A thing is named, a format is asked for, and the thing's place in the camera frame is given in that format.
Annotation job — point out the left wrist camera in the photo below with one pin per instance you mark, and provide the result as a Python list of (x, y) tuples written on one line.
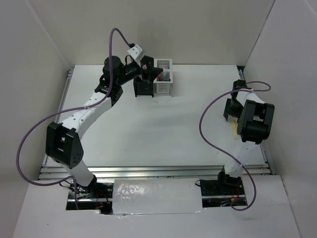
[(136, 52)]

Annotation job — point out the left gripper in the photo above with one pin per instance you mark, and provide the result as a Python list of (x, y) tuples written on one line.
[(151, 72)]

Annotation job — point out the white slotted container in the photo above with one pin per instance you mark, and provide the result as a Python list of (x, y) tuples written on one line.
[(164, 87)]

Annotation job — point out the black slotted container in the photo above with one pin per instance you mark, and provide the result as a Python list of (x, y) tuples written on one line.
[(142, 88)]

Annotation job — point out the left side rail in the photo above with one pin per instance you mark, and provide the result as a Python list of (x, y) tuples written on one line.
[(61, 103)]

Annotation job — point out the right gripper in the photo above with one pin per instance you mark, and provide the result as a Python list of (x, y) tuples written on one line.
[(229, 111)]

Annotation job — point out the aluminium front rail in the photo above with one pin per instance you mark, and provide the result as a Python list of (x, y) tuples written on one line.
[(55, 173)]

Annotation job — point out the yellow highlighter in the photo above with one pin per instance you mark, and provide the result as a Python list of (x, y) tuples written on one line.
[(234, 129)]

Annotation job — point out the white foil cover panel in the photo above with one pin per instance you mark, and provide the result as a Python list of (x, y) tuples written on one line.
[(156, 196)]

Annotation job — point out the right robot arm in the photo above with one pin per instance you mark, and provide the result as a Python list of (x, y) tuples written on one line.
[(254, 121)]

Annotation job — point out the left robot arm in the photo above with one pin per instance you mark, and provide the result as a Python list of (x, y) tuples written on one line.
[(63, 140)]

